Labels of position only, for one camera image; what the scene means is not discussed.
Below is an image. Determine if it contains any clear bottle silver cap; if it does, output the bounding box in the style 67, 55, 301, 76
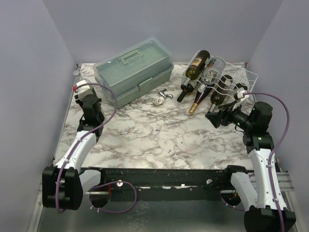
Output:
197, 57, 226, 93

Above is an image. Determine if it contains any round clear bottle dark label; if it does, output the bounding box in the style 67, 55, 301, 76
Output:
73, 70, 90, 84

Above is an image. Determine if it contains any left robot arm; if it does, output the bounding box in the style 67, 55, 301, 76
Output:
42, 94, 107, 210

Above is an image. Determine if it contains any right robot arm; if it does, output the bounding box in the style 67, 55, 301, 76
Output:
205, 101, 296, 232

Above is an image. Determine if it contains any red wine bottle gold foil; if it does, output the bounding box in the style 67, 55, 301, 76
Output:
189, 87, 211, 115

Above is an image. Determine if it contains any green bottle black neck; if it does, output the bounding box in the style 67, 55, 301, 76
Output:
232, 83, 249, 104

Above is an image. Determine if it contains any dark bottle bottom left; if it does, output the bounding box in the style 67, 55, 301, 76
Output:
177, 80, 197, 102

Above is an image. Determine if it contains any dark green bottle top left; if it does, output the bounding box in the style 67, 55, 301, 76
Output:
181, 50, 210, 90

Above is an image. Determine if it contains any chrome white bottle stopper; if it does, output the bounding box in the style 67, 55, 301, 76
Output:
154, 89, 173, 106

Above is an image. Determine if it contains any green plastic toolbox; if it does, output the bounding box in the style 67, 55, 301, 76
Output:
93, 38, 173, 109

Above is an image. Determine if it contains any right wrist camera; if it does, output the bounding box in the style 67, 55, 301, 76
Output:
228, 87, 249, 111

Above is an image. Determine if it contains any white wire wine rack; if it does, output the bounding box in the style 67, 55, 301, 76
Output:
177, 50, 258, 115

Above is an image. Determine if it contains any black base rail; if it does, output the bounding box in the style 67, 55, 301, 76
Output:
84, 166, 252, 203

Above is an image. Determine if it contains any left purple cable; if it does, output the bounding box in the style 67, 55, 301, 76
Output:
55, 83, 138, 215

